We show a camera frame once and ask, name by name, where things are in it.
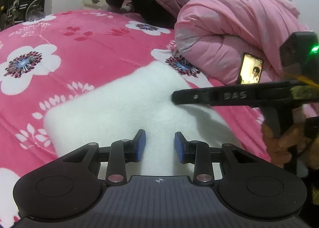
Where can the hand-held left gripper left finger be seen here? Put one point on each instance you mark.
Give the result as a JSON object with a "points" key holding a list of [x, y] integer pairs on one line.
{"points": [[141, 145]]}

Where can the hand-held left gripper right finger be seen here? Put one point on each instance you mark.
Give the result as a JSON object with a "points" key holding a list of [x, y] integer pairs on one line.
{"points": [[179, 147]]}

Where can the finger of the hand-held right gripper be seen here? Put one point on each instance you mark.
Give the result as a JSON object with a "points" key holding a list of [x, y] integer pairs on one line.
{"points": [[192, 96]]}

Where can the white knitted sweater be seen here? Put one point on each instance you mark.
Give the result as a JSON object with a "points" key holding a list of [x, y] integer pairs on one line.
{"points": [[112, 108]]}

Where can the person's right hand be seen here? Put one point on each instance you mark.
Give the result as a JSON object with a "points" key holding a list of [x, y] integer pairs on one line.
{"points": [[281, 150]]}

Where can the smartphone with lit screen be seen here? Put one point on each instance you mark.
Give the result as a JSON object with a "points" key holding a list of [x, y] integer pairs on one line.
{"points": [[251, 70]]}

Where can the pink quilt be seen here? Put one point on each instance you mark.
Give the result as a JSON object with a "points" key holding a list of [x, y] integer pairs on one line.
{"points": [[236, 24]]}

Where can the cream nightstand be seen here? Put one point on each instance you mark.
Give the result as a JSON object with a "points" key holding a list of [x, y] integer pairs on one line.
{"points": [[93, 0]]}

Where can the wheelchair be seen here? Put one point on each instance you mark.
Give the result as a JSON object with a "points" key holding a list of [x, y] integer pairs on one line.
{"points": [[27, 1]]}

